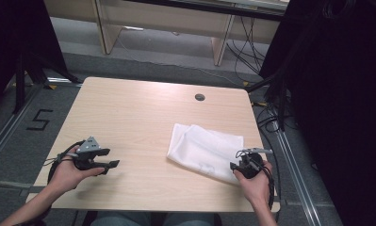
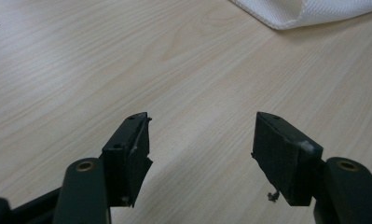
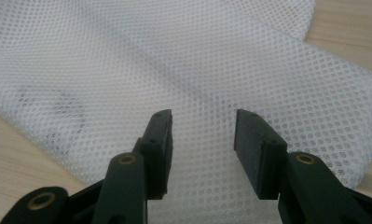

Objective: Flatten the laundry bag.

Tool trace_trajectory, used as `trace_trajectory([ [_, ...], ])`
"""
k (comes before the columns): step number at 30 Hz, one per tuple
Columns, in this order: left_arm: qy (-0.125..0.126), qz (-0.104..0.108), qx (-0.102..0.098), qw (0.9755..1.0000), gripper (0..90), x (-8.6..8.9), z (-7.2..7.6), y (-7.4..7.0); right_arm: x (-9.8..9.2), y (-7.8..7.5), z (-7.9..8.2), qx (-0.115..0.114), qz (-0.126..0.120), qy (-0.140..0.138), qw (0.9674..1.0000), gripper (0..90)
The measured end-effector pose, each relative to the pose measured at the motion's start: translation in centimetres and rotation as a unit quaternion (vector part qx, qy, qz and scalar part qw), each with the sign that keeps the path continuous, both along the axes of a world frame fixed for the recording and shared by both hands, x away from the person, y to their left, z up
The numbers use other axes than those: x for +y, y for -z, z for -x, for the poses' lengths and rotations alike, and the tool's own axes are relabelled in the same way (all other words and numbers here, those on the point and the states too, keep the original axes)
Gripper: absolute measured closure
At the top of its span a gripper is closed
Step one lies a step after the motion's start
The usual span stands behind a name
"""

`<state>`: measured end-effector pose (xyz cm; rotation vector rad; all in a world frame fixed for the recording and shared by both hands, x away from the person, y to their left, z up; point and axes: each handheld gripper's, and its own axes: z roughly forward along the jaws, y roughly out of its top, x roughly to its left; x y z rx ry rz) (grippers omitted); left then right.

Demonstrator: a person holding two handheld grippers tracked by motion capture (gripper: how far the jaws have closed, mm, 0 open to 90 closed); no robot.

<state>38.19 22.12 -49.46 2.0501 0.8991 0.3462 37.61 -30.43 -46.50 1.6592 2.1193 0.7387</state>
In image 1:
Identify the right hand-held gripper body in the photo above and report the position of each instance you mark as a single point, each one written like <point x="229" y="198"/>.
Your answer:
<point x="251" y="165"/>

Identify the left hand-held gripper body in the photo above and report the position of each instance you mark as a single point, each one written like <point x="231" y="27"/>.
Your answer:
<point x="85" y="154"/>

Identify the white towel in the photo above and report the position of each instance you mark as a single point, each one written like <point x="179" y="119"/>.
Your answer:
<point x="201" y="147"/>

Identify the person's right hand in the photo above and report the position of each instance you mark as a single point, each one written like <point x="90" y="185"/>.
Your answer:
<point x="257" y="190"/>

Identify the person's left hand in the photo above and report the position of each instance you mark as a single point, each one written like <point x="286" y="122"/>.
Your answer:
<point x="66" y="175"/>

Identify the person's legs in jeans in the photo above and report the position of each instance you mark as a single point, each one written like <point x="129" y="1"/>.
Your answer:
<point x="151" y="219"/>

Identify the black metal stand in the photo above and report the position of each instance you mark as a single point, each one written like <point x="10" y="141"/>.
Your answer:
<point x="281" y="100"/>
<point x="19" y="81"/>

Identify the black curtain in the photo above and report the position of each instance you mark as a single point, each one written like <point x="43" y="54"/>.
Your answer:
<point x="16" y="37"/>
<point x="339" y="94"/>

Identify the light wooden desk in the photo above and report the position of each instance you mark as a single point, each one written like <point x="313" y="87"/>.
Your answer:
<point x="163" y="19"/>

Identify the aluminium floor rail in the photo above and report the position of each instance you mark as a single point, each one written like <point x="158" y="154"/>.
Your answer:
<point x="297" y="175"/>
<point x="6" y="130"/>

